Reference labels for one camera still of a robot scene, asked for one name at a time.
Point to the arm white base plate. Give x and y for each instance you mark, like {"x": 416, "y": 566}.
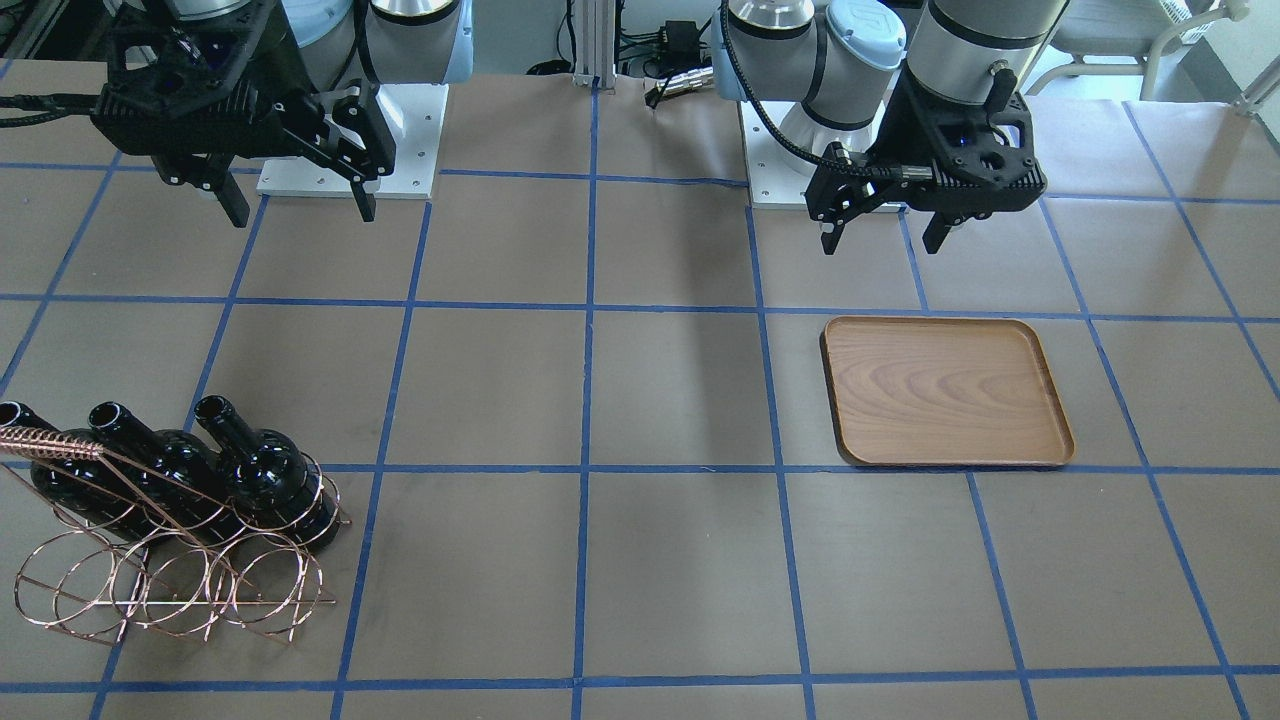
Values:
{"x": 777, "y": 178}
{"x": 415, "y": 115}

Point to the copper wire bottle basket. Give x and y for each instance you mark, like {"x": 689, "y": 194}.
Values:
{"x": 85, "y": 584}

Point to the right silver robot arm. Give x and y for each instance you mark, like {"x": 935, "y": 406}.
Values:
{"x": 380, "y": 42}

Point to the aluminium frame post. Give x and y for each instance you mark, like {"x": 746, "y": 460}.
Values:
{"x": 594, "y": 44}

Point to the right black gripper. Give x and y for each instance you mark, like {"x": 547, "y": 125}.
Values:
{"x": 287, "y": 62}

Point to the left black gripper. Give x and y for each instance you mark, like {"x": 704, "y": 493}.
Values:
{"x": 908, "y": 128}

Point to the white chair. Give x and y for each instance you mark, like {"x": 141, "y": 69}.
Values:
{"x": 1129, "y": 38}

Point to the wooden tray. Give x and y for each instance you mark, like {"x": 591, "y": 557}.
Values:
{"x": 920, "y": 391}

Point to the black power adapter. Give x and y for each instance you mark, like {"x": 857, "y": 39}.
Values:
{"x": 680, "y": 42}

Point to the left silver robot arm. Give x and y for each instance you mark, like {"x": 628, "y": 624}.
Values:
{"x": 838, "y": 60}

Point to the dark wine bottle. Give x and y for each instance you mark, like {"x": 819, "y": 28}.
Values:
{"x": 272, "y": 485}
{"x": 84, "y": 487}
{"x": 180, "y": 478}

